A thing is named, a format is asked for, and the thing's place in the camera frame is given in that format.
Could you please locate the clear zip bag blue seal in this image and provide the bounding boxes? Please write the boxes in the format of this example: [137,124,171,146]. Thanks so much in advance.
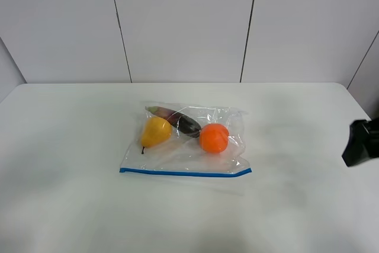
[119,102,252,178]

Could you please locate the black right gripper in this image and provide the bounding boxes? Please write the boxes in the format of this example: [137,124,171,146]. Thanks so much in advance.
[342,119,379,167]

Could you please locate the yellow pear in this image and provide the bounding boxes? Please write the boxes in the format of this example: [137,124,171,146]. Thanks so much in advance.
[140,117,172,154]

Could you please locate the dark purple eggplant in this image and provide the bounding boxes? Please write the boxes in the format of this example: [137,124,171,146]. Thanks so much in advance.
[145,106,201,138]

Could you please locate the orange fruit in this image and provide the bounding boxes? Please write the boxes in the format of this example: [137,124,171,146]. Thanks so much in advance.
[199,123,229,153]

